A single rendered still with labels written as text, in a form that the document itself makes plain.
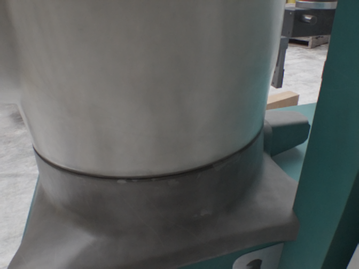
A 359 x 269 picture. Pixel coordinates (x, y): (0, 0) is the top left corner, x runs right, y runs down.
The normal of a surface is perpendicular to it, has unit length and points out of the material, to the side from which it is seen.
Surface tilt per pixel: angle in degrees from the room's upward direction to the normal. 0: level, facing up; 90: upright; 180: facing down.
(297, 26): 90
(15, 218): 0
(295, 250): 90
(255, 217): 39
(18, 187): 0
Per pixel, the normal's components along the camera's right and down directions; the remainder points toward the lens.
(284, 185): 0.22, -0.80
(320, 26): 0.27, 0.47
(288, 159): -0.04, -0.87
